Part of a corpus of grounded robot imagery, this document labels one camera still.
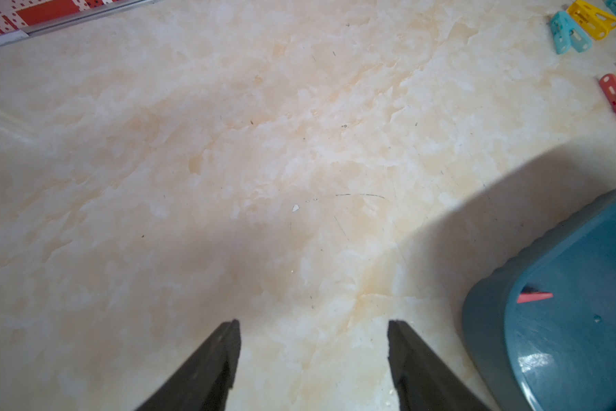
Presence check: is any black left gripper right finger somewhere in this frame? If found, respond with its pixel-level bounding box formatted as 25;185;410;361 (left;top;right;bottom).
387;320;488;411

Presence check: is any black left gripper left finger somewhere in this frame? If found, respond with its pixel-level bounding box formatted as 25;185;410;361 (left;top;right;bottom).
138;320;241;411

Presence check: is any teal plastic storage box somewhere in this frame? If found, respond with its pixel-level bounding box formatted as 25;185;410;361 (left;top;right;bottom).
461;189;616;410

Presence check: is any yellow clothespin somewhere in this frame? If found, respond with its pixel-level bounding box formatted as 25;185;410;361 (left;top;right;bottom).
567;0;616;40

